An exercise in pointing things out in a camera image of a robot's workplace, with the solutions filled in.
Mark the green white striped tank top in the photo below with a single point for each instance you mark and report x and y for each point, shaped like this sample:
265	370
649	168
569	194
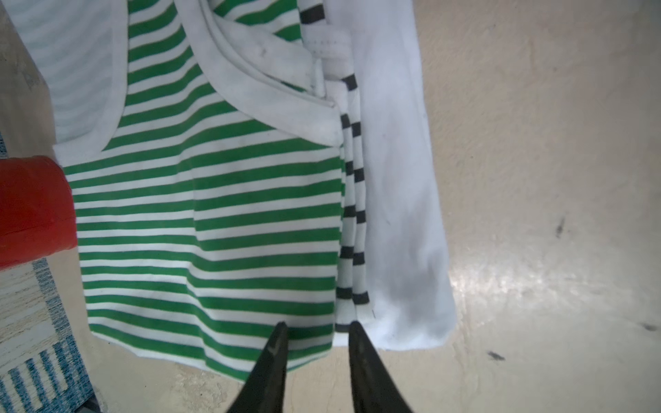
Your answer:
205	164

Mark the red cup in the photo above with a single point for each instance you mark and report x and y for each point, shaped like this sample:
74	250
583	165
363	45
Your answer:
37	211

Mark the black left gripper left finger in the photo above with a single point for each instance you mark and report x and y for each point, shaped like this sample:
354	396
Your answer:
264	389

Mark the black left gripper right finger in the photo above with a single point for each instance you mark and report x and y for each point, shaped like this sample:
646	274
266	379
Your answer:
372	387

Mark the black white striped shirt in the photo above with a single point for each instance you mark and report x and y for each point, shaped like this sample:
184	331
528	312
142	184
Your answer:
333	45

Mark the white tank top navy trim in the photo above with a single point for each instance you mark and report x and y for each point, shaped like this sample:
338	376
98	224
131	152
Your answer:
407	251

